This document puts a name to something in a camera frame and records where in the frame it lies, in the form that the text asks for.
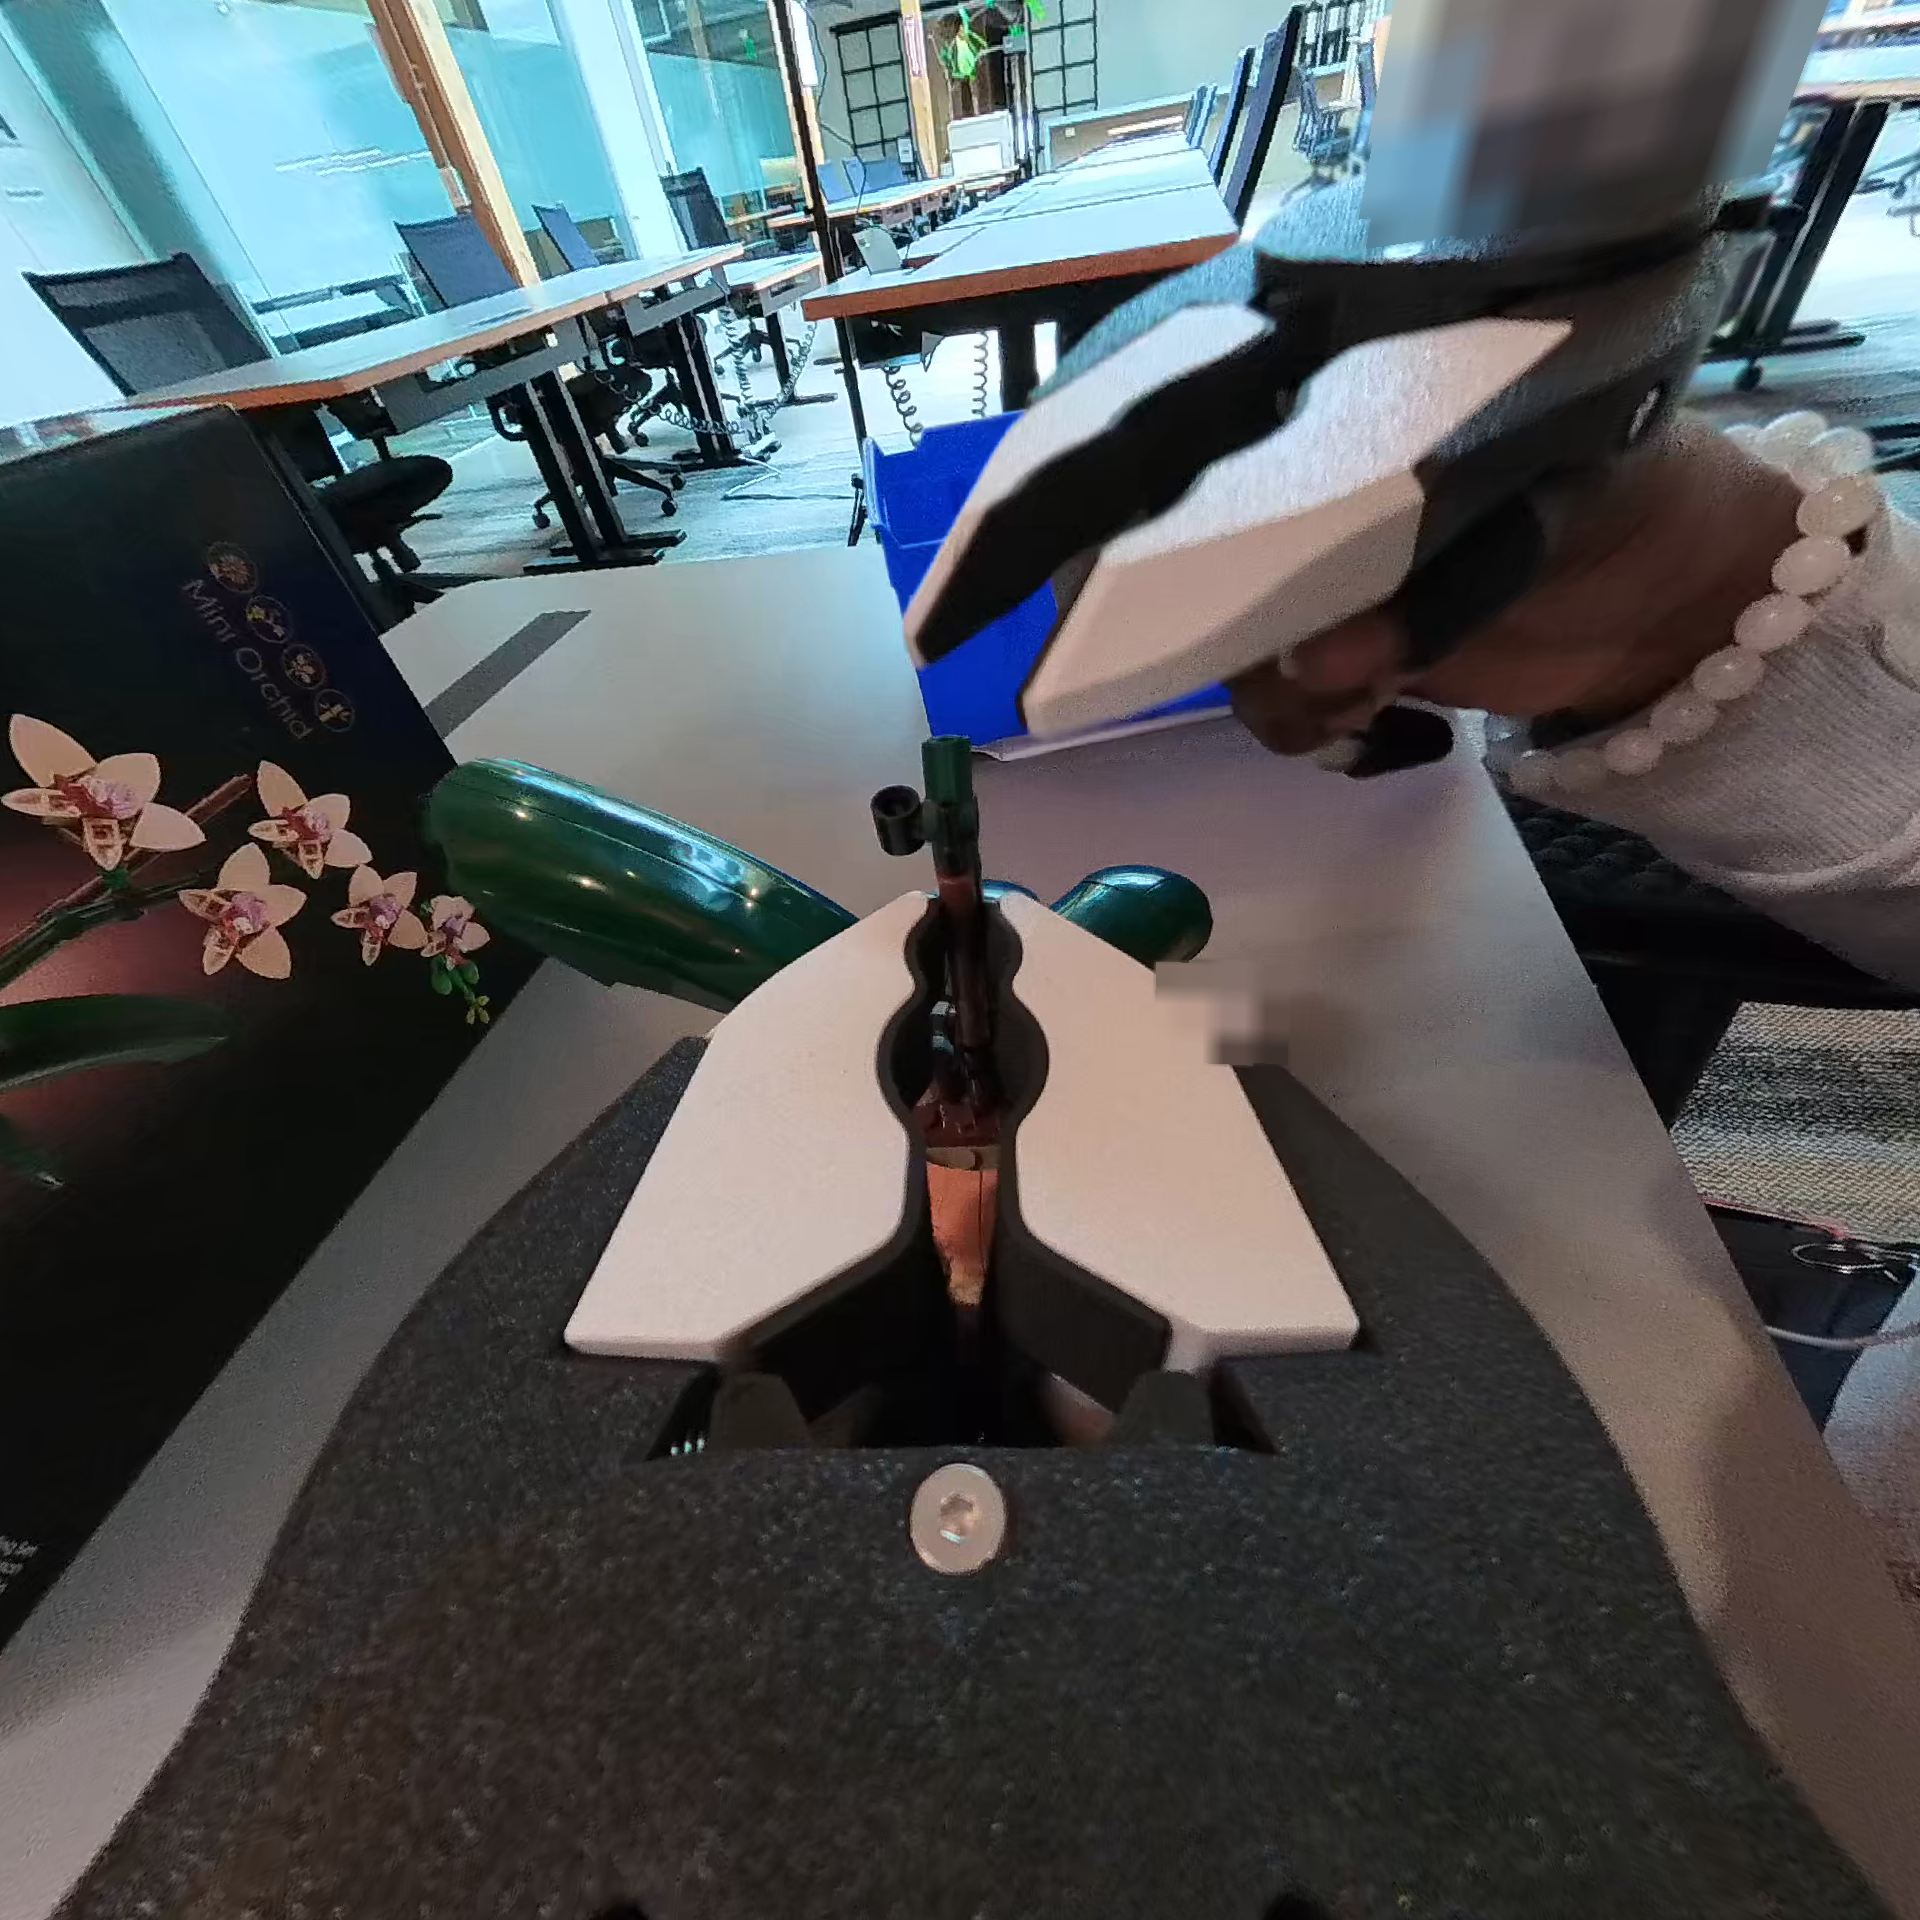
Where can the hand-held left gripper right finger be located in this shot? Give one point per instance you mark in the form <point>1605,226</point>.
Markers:
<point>1170,1184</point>

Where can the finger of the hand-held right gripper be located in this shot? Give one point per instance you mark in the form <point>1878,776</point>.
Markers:
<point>1065,465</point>
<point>1274,524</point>

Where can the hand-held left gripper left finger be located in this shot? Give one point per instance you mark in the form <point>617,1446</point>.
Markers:
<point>737,1199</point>

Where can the green toy brick plant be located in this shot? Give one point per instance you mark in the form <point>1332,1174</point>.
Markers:
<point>602,871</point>

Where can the person's right forearm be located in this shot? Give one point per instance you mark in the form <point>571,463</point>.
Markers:
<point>1800,794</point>

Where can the wood-edged office desk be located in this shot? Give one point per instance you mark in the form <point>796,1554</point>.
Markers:
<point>1860,104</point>
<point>677,277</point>
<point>1035,256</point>
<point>405,345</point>

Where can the grey desk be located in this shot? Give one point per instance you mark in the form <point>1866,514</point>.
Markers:
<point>750,675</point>

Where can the person's right hand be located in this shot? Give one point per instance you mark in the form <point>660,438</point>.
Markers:
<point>1666,556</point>

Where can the large blue plastic bin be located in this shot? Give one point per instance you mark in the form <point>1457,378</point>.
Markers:
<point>937,510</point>

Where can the black computer monitor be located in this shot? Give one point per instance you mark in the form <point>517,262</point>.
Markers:
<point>1260,121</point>

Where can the white box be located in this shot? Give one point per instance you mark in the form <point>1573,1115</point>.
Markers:
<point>989,145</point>

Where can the black mesh office chair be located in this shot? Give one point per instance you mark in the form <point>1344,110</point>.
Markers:
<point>698,211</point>
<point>458,262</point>
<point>136,330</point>

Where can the dark orchid toy box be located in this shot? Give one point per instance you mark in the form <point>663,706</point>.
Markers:
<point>197,1124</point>

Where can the wooden door frame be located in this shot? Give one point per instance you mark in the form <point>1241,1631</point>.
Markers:
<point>449,135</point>

